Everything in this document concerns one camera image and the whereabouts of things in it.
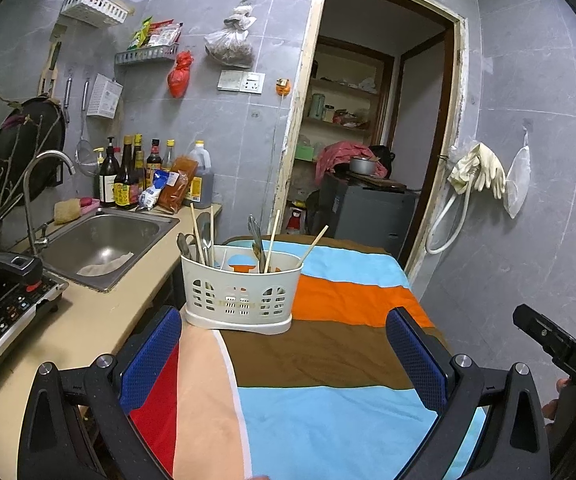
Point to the seasoning packets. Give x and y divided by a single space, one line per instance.
155 35

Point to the cream rubber gloves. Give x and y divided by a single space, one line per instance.
478 167

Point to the pink soap dish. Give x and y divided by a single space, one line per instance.
89 202

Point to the green box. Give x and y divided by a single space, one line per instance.
306 151

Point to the blue and white packet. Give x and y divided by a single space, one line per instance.
155 190

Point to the pink cloth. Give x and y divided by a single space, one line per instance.
335 155

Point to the hanging metal utensil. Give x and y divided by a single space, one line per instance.
67 97

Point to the yellow cap bottle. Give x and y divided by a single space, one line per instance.
168 157

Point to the white mesh bag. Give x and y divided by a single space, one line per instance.
516 180

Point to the orange wall hook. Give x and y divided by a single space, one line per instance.
282 86

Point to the red plastic bag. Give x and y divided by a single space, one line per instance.
179 80

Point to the white wall socket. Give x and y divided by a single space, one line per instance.
253 83

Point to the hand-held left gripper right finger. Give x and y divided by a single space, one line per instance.
418 360

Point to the black wok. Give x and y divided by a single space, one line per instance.
27 145

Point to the bare twig branch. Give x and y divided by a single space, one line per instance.
7 160

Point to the yellow sponge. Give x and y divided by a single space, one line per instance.
66 211

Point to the white plastic utensil caddy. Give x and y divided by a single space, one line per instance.
240 295

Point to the large oil jug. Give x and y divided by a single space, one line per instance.
201 175

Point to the induction cooker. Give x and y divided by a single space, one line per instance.
2 330

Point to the green cup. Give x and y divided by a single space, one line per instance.
318 106

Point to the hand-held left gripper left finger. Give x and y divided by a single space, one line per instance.
150 360

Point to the red label sauce bottle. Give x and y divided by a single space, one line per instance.
153 160

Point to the metal pot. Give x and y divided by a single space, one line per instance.
363 166

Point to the soy sauce bottle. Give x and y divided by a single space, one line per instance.
125 187

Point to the grey cabinet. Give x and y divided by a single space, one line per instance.
368 220

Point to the striped colourful cloth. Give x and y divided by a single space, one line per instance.
328 400

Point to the stainless steel sink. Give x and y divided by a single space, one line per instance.
102 245

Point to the metal mesh skimmer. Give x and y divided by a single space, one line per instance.
86 160

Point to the wooden door frame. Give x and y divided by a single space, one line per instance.
293 135

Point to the yellow pump bottle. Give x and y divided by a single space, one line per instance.
98 175

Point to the wooden shelf unit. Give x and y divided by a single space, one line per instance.
338 87

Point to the dark sauce bottle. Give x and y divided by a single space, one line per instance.
138 157

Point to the chrome faucet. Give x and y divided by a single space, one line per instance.
28 195

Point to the person's right hand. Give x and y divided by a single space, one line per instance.
550 410

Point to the white wall basket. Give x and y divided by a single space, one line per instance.
92 7

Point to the orange seasoning packet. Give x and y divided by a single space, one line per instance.
177 185

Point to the grey wall rack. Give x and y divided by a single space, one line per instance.
145 55

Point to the dark pump bottle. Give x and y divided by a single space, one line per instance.
108 180

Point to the white wall switch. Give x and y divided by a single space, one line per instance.
229 80

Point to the white hanging box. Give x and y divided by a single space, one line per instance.
103 96

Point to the red and white bottle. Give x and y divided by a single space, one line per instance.
296 220

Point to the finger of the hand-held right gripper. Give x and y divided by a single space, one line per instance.
543 330

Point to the clear bag of dried goods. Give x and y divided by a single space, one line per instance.
230 45

